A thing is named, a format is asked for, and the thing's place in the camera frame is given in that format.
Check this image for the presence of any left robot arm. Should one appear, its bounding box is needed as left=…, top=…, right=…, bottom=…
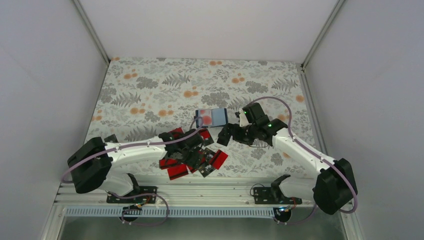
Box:
left=67, top=129, right=204, bottom=203

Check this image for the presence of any black membership card 833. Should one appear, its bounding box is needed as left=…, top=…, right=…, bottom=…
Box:
left=198, top=162, right=216, bottom=178

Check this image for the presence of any red card top centre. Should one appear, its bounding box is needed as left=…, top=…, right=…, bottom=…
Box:
left=198, top=128, right=214, bottom=147

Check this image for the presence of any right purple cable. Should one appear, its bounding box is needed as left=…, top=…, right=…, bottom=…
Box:
left=241, top=96, right=359, bottom=226

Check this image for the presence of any black vip card far left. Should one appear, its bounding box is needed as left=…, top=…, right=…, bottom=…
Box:
left=104, top=134, right=119, bottom=143

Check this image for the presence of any red card bottom edge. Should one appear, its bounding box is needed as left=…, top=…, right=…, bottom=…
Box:
left=167, top=164, right=189, bottom=181

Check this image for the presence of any red card top left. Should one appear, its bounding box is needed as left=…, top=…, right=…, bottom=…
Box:
left=169, top=127, right=184, bottom=134

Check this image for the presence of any red card bottom left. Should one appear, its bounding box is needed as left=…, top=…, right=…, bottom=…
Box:
left=159, top=158, right=181, bottom=170

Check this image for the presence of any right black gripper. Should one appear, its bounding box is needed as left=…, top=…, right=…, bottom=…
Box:
left=218, top=123, right=257, bottom=146

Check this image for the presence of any aluminium frame rail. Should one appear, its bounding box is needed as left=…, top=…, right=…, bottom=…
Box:
left=54, top=180, right=352, bottom=208

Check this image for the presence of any floral table mat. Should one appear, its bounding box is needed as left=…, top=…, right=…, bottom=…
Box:
left=86, top=57, right=316, bottom=146

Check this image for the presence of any white card with red circle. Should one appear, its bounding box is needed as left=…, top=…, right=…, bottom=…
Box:
left=198, top=109, right=213, bottom=127

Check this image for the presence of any black card apart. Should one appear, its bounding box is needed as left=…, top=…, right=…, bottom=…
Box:
left=216, top=123, right=238, bottom=147

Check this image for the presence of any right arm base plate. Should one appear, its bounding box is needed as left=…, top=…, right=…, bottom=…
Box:
left=252, top=186, right=303, bottom=205

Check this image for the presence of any white slotted cable duct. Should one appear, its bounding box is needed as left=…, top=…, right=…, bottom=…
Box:
left=64, top=206, right=277, bottom=219

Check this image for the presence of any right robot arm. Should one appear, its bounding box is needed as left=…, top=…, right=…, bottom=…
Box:
left=231, top=102, right=358, bottom=215

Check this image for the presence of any blue leather card holder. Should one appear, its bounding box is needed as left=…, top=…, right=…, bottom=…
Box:
left=195, top=108, right=228, bottom=128

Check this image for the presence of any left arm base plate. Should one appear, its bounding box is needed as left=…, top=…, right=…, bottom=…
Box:
left=106, top=186, right=158, bottom=204

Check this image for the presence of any red card right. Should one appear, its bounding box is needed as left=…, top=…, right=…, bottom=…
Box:
left=209, top=150, right=229, bottom=170

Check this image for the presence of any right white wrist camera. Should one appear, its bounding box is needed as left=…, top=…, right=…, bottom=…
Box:
left=235, top=110, right=250, bottom=127

